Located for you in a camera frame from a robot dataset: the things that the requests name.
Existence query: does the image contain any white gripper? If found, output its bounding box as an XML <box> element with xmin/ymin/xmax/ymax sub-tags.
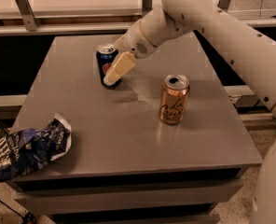
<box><xmin>103</xmin><ymin>21</ymin><xmax>157</xmax><ymax>86</ymax></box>

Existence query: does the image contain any blue Pepsi can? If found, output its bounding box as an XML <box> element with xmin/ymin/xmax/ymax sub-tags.
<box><xmin>96</xmin><ymin>43</ymin><xmax>121</xmax><ymax>89</ymax></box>

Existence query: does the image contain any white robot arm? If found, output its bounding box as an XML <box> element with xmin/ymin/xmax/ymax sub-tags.
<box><xmin>103</xmin><ymin>0</ymin><xmax>276</xmax><ymax>224</ymax></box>

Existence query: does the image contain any gold LaCroix can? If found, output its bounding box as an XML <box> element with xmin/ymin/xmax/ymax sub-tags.
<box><xmin>159</xmin><ymin>75</ymin><xmax>190</xmax><ymax>125</ymax></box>

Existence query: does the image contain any crumpled blue chip bag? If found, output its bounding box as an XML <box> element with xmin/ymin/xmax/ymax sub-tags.
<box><xmin>0</xmin><ymin>114</ymin><xmax>72</xmax><ymax>182</ymax></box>

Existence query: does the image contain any grey drawer cabinet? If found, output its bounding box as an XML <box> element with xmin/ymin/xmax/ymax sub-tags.
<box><xmin>12</xmin><ymin>35</ymin><xmax>262</xmax><ymax>224</ymax></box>

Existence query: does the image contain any left metal rail bracket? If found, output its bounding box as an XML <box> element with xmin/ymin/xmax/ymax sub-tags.
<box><xmin>15</xmin><ymin>0</ymin><xmax>38</xmax><ymax>32</ymax></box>

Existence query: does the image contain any black floor cable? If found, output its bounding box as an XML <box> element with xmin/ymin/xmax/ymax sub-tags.
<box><xmin>0</xmin><ymin>191</ymin><xmax>38</xmax><ymax>224</ymax></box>

